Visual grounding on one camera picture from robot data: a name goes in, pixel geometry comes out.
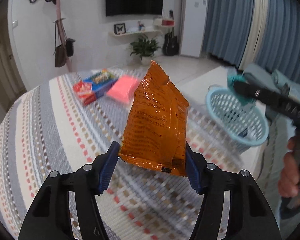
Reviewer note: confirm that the person right hand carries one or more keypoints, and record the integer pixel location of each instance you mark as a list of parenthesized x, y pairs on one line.
[(290, 175)]

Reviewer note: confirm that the black hanging bag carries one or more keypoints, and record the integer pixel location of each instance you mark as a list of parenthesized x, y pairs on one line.
[(69, 45)]

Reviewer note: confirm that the teal sofa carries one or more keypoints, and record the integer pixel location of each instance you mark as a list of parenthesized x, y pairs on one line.
[(276, 81)]

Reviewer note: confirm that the red blue snack box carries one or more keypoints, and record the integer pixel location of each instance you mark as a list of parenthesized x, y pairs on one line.
[(94, 87)]

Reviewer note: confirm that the teal packet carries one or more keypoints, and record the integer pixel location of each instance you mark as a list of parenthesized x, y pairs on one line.
[(235, 82)]

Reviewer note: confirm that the pink coat rack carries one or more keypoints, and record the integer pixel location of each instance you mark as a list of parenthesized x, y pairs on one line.
[(62, 31)]

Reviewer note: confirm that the white wall shelf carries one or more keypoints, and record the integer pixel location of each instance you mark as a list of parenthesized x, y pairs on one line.
[(153, 31)]

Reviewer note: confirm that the black acoustic guitar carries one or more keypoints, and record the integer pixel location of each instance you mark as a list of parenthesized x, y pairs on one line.
[(171, 44)]

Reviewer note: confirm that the blue curtain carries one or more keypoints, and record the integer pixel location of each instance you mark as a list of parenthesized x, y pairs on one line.
[(264, 32)]

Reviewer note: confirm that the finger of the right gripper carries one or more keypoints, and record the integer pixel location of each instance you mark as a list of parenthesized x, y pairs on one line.
[(252, 89)]

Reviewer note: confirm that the framed butterfly picture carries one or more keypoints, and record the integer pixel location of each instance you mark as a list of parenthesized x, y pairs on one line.
[(119, 28)]

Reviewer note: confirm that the light blue laundry basket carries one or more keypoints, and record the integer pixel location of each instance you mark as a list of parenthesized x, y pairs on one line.
[(246, 125)]

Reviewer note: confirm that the brown hanging handbag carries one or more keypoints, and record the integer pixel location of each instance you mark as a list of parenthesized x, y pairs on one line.
[(60, 50)]

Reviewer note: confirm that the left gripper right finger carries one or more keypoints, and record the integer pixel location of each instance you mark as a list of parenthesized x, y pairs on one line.
[(250, 216)]

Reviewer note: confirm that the white low table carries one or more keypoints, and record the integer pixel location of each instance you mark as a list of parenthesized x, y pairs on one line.
[(196, 90)]

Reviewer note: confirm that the white refrigerator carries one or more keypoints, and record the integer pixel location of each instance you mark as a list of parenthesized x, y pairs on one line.
[(194, 14)]

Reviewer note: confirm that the red white wall box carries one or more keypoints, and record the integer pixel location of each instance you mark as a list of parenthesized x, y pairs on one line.
[(163, 23)]

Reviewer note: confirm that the pink packet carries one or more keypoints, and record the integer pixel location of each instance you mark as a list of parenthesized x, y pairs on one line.
[(123, 89)]

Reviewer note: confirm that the potted green plant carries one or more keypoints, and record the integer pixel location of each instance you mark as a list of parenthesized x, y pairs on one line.
[(144, 48)]

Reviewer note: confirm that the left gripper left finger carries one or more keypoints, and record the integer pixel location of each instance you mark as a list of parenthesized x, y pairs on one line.
[(68, 201)]

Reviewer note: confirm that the orange snack wrapper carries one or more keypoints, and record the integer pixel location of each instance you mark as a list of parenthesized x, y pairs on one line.
[(155, 133)]

